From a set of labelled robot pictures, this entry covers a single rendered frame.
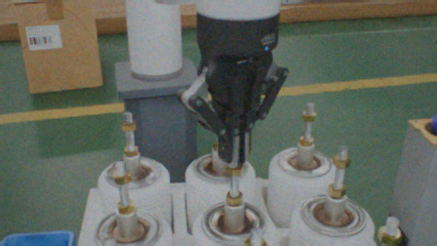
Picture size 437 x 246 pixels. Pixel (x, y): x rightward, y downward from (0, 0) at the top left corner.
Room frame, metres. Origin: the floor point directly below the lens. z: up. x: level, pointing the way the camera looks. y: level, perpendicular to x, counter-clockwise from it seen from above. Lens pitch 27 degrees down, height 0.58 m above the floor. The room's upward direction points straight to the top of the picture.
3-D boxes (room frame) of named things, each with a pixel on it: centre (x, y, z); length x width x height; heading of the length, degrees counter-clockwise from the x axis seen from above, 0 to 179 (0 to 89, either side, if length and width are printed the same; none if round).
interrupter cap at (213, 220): (0.41, -0.02, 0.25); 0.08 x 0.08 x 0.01
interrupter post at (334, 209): (0.42, -0.14, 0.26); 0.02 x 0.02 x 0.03
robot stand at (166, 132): (0.76, 0.11, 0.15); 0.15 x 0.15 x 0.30; 13
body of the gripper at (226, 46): (0.41, -0.02, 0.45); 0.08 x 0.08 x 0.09
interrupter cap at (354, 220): (0.42, -0.14, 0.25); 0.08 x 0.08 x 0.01
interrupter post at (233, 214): (0.41, -0.02, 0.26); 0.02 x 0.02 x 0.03
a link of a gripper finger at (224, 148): (0.39, -0.01, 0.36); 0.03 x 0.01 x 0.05; 130
